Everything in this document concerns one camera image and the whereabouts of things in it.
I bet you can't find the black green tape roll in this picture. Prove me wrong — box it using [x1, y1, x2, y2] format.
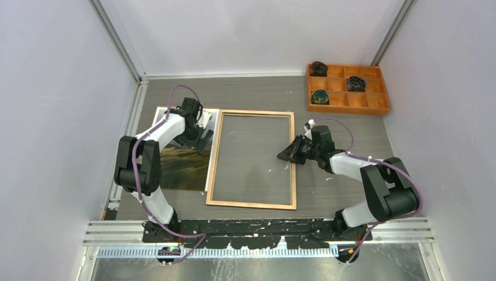
[310, 89, 330, 105]

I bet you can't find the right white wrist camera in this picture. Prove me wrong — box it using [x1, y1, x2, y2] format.
[304, 119, 315, 140]

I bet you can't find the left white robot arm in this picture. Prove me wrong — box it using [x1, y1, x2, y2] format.
[113, 98, 215, 242]

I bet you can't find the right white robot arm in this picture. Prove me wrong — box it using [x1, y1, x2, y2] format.
[277, 125, 421, 240]

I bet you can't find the orange compartment tray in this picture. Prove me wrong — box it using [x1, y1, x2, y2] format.
[305, 63, 390, 116]

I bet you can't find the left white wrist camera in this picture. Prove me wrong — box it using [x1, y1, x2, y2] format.
[197, 109, 213, 129]

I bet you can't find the aluminium front rail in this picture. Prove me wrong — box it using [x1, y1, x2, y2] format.
[82, 218, 435, 261]

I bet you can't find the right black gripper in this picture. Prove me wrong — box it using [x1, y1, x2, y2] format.
[277, 134, 321, 166]

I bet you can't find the black tape roll middle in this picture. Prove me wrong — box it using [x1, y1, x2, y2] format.
[346, 76, 367, 92]

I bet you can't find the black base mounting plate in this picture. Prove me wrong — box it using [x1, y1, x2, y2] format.
[141, 218, 368, 249]

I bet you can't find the landscape photo print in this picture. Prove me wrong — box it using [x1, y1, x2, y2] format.
[152, 106, 221, 193]

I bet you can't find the wooden picture frame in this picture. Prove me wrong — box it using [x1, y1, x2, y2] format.
[206, 109, 297, 210]

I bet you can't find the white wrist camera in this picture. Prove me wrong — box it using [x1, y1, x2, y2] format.
[197, 109, 213, 129]
[304, 119, 315, 140]

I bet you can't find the black tape roll back left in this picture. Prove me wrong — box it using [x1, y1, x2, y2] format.
[309, 61, 328, 77]

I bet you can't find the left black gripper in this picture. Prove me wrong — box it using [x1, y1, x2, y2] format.
[174, 122, 213, 155]

